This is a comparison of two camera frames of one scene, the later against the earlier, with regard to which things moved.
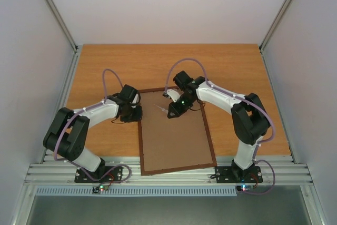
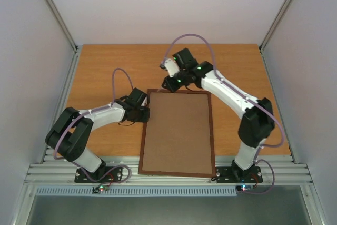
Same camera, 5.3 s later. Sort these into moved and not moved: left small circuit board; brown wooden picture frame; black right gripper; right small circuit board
Moved: brown wooden picture frame; black right gripper
Not moved: left small circuit board; right small circuit board
